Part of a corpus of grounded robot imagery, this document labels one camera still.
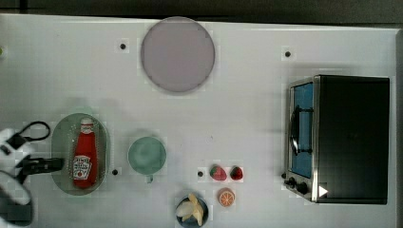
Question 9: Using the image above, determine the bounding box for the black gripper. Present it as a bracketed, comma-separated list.
[16, 156, 65, 184]

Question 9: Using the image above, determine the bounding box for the blue bowl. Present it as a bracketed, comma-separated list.
[176, 196, 209, 228]

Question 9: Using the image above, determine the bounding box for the silver toaster oven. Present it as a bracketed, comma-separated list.
[281, 75, 390, 204]

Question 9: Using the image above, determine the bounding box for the large toy strawberry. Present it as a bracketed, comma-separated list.
[209, 165, 227, 181]

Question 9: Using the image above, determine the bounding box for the round lilac plate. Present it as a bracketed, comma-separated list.
[141, 16, 216, 93]

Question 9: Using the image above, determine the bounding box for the toy orange half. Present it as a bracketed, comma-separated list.
[218, 188, 236, 207]

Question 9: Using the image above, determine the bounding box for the green oval strainer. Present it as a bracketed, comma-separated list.
[51, 108, 109, 196]

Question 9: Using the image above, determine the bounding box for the small toy strawberry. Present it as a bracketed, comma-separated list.
[230, 166, 243, 181]

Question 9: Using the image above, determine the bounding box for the green metal mug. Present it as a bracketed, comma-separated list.
[127, 137, 166, 183]

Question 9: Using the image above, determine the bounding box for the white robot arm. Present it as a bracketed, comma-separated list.
[0, 128, 65, 227]

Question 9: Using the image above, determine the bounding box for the red ketchup bottle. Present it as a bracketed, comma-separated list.
[72, 118, 98, 189]

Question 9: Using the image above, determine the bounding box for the black cable loop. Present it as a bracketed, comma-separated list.
[18, 121, 51, 142]

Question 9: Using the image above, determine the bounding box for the peeled toy banana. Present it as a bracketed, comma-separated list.
[176, 193, 204, 227]

